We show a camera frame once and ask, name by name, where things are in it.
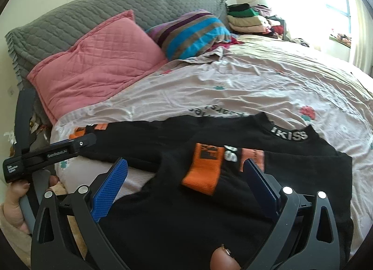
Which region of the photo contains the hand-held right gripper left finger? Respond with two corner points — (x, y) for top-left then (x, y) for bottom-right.
(31, 158), (131, 270)

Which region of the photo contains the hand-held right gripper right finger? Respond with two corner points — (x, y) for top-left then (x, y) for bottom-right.
(239, 158), (352, 270)

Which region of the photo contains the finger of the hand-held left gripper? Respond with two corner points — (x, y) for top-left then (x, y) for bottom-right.
(49, 134), (97, 154)

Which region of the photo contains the black sweater with orange patches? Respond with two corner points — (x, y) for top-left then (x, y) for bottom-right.
(70, 113), (354, 270)

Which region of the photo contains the pile of loose clothes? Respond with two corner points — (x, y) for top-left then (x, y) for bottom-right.
(252, 5), (292, 40)

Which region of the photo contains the stack of folded clothes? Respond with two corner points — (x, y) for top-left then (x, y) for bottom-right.
(227, 3), (273, 34)

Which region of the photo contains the person's left hand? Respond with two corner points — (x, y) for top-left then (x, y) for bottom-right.
(0, 175), (59, 235)

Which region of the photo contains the person's right hand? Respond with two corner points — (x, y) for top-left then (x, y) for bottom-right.
(210, 244), (243, 270)

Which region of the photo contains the pink quilted pillow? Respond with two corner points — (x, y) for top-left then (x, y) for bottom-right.
(27, 10), (169, 125)

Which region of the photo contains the floral bed sheet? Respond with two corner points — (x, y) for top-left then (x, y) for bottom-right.
(49, 34), (373, 262)

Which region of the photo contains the grey quilted headboard cover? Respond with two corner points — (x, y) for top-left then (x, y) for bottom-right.
(4, 0), (229, 84)

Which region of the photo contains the striped pillow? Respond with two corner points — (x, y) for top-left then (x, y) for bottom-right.
(146, 10), (234, 60)

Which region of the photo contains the dark small garment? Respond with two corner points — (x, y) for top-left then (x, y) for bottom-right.
(291, 37), (310, 48)

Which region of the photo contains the windowsill clutter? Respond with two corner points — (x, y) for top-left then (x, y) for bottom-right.
(329, 34), (353, 46)

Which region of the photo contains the cream curtain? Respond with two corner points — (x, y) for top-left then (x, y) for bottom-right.
(348, 0), (373, 68)

